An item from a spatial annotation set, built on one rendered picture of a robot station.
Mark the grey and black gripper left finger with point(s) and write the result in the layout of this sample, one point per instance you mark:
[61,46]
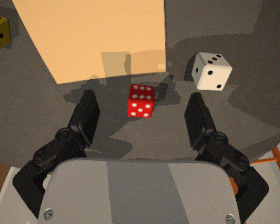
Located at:
[80,131]

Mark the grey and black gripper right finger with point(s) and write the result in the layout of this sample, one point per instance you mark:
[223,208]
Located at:
[204,137]

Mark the peach flat mat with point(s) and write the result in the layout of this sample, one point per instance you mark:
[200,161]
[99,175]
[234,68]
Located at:
[89,39]

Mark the red die with white pips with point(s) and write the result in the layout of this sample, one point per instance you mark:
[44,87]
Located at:
[141,101]

